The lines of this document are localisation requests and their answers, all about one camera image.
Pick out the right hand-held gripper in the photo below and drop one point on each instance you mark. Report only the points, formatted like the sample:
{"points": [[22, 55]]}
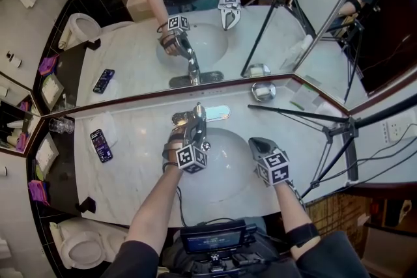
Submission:
{"points": [[273, 169]]}

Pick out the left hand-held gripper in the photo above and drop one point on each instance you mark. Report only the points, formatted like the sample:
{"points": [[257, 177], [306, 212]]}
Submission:
{"points": [[190, 158]]}

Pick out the chrome faucet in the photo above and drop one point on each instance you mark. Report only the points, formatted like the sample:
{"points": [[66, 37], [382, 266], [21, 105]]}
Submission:
{"points": [[218, 112]]}

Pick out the person's right forearm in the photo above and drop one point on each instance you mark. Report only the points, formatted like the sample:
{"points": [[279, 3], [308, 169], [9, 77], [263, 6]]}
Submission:
{"points": [[293, 208]]}

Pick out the person's left forearm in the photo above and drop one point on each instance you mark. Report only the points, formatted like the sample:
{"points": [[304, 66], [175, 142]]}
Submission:
{"points": [[153, 208]]}

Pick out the person's left hand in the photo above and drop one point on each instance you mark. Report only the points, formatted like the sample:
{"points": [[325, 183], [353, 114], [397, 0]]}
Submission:
{"points": [[176, 136]]}

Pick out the chrome sink drain plug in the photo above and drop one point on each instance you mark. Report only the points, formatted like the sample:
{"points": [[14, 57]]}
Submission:
{"points": [[206, 146]]}

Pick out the white oval sink basin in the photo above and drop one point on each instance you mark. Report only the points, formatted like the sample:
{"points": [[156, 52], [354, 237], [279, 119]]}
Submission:
{"points": [[224, 172]]}

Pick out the green pen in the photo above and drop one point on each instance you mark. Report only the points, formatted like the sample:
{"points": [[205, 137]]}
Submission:
{"points": [[296, 105]]}

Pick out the metal soap dish with soap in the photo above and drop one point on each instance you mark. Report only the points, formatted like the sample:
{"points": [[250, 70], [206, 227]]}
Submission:
{"points": [[263, 91]]}

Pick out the white paper sheet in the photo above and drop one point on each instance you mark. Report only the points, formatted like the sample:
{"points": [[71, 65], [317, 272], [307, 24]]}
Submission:
{"points": [[304, 94]]}

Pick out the white plastic packet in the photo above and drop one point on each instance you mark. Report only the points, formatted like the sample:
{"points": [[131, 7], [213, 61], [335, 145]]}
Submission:
{"points": [[329, 109]]}

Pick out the black tripod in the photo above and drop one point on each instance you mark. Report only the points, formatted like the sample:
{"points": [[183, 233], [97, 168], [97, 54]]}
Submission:
{"points": [[342, 127]]}

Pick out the white paper towel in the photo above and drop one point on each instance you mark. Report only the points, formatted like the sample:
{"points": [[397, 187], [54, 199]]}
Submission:
{"points": [[104, 125]]}

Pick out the black armband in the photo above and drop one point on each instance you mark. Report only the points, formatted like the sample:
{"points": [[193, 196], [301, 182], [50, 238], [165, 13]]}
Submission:
{"points": [[303, 234]]}

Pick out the black smartphone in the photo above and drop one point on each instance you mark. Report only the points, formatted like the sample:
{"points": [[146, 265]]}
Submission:
{"points": [[101, 145]]}

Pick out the narrow angled mirror panel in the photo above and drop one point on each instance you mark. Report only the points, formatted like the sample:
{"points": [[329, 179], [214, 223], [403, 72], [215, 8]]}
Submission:
{"points": [[16, 120], [332, 58]]}

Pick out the person's dark shirt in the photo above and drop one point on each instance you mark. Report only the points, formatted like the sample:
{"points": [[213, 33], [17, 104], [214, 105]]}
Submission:
{"points": [[335, 257]]}

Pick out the tray with white packets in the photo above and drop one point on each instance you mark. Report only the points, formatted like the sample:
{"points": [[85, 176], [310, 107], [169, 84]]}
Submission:
{"points": [[46, 154]]}

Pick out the small green packet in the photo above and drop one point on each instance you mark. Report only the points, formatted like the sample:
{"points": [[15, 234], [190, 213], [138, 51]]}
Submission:
{"points": [[39, 172]]}

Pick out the white toilet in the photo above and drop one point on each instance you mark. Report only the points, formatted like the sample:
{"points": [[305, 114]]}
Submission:
{"points": [[84, 247]]}

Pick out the purple folded cloth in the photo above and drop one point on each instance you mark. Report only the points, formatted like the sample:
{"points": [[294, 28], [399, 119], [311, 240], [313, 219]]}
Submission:
{"points": [[39, 191]]}

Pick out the white bottle with black cap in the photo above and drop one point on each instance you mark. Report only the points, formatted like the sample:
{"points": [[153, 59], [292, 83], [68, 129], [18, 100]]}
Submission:
{"points": [[3, 170]]}

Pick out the white folded towel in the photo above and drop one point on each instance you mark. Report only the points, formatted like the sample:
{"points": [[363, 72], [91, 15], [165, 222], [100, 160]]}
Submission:
{"points": [[5, 247]]}

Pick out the large wall mirror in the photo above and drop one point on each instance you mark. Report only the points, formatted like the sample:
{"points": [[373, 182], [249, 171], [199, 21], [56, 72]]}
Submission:
{"points": [[137, 52]]}

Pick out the white wall socket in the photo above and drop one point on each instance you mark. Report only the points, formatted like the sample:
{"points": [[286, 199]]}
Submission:
{"points": [[400, 127]]}

